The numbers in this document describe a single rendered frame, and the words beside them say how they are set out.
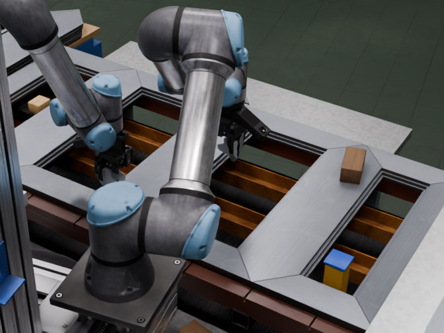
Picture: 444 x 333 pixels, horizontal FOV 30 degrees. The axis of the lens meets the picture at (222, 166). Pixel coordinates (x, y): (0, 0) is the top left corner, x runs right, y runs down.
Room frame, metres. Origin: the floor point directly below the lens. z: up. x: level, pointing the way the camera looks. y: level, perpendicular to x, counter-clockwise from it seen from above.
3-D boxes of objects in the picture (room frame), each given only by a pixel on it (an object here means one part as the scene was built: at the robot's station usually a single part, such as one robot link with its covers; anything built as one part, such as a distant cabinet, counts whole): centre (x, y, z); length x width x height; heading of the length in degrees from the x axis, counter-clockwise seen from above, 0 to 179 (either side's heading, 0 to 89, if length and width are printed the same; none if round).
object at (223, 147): (1.99, -0.01, 0.94); 0.06 x 0.03 x 0.09; 61
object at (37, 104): (2.43, 0.63, 0.79); 0.06 x 0.05 x 0.04; 150
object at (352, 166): (2.03, -0.39, 0.87); 0.12 x 0.06 x 0.05; 166
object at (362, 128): (2.62, -0.07, 0.74); 1.20 x 0.26 x 0.03; 60
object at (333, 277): (1.59, -0.30, 0.78); 0.05 x 0.05 x 0.19; 60
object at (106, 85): (1.90, 0.31, 1.15); 0.09 x 0.08 x 0.11; 124
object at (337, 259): (1.59, -0.30, 0.88); 0.06 x 0.06 x 0.02; 60
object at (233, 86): (1.90, 0.01, 1.20); 0.11 x 0.11 x 0.08; 81
